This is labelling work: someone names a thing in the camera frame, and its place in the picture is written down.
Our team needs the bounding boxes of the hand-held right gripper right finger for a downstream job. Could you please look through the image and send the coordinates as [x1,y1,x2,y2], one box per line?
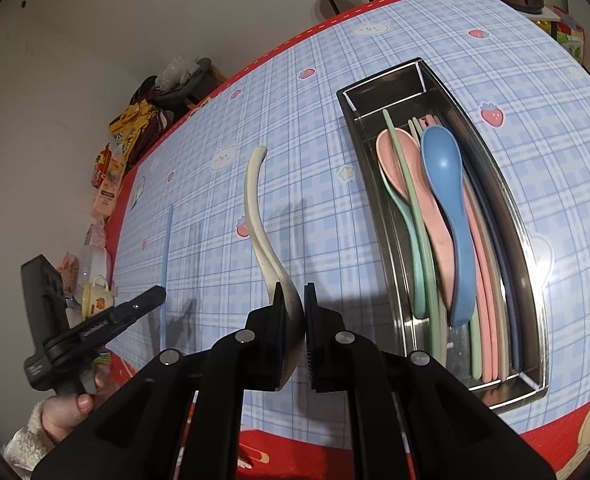
[302,282,558,480]

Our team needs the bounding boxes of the green printed bag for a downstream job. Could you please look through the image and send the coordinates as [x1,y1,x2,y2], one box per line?
[555,10,588,63]

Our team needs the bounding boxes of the metal utensil tray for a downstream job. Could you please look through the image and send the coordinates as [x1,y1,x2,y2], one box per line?
[336,57,550,413]

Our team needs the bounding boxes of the yellow snack bags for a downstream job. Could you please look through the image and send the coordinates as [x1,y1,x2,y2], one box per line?
[109,100,163,153]

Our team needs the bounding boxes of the orange food packet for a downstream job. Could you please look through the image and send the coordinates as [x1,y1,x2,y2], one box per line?
[59,252,82,291]

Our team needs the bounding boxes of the white side table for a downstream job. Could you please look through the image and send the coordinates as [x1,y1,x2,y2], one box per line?
[527,7,563,41]

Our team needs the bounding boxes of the green spoon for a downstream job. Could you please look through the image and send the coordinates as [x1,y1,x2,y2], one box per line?
[380,160,440,321]

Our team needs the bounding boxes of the white plastic container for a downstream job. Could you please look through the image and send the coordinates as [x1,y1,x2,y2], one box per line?
[72,222,112,291]

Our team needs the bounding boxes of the person's left forearm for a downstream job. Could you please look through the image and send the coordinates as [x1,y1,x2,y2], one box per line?
[2,400,60,476]

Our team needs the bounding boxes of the cream spoon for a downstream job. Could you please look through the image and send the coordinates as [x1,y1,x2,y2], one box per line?
[244,146,306,388]

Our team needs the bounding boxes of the red snack packet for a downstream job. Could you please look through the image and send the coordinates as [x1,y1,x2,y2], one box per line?
[89,142,113,188]

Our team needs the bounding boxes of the pink spoon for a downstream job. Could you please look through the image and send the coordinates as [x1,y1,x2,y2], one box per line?
[375,127,458,301]

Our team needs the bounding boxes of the blue plaid table mat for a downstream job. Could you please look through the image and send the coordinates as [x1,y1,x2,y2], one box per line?
[110,0,590,436]

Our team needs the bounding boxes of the clear plastic bag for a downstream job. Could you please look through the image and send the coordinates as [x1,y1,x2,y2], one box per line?
[155,55,200,90]

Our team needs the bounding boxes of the person's left hand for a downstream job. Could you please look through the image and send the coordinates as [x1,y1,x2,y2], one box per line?
[40,377,110,443]

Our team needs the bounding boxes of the beige snack box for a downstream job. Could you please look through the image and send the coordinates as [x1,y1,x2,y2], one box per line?
[91,152,128,218]

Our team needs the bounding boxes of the blue spoon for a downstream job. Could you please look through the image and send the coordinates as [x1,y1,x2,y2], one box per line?
[420,126,478,328]

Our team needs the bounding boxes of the grey stool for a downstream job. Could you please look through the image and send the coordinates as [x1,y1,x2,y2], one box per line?
[152,57,223,121]

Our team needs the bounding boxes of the dark maroon cloth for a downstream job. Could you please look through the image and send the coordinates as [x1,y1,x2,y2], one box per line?
[125,75,176,168]

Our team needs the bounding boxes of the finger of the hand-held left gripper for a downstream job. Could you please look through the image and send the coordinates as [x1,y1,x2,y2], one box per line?
[105,286,167,333]

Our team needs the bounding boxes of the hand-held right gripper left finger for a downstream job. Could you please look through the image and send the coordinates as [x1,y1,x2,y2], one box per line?
[30,282,286,480]

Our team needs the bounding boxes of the yellow mug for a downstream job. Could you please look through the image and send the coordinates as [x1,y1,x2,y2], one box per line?
[81,275,116,318]

